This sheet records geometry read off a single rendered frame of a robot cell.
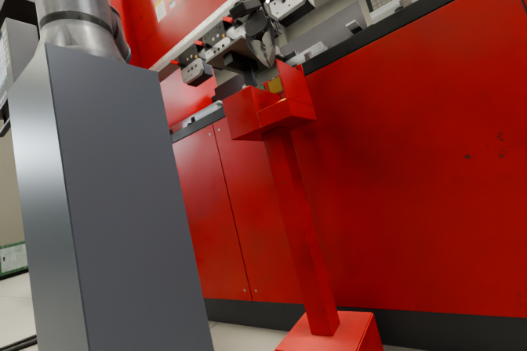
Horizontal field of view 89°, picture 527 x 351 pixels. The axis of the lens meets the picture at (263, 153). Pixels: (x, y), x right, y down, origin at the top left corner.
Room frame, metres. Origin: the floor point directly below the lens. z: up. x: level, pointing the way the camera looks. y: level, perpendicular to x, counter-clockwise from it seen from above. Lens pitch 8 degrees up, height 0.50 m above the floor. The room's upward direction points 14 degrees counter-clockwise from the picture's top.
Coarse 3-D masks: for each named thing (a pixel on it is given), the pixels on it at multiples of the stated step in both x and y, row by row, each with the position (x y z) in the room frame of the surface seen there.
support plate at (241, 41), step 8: (240, 40) 0.81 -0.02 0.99; (224, 48) 0.84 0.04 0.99; (232, 48) 0.85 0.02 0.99; (240, 48) 0.86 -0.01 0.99; (248, 48) 0.87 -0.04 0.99; (264, 48) 0.90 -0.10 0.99; (216, 56) 0.88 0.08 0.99; (248, 56) 0.93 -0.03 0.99; (280, 56) 0.99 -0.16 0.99; (216, 64) 0.93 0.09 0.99; (224, 64) 0.95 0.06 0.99; (240, 72) 1.04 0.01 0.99; (256, 72) 1.08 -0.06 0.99
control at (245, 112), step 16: (288, 80) 0.66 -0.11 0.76; (304, 80) 0.75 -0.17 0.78; (240, 96) 0.70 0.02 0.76; (256, 96) 0.70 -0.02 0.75; (272, 96) 0.77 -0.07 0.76; (288, 96) 0.64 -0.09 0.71; (304, 96) 0.72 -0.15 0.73; (224, 112) 0.74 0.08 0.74; (240, 112) 0.71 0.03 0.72; (256, 112) 0.68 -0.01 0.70; (272, 112) 0.66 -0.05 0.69; (288, 112) 0.63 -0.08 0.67; (304, 112) 0.70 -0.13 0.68; (240, 128) 0.71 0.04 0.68; (256, 128) 0.69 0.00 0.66; (272, 128) 0.72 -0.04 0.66
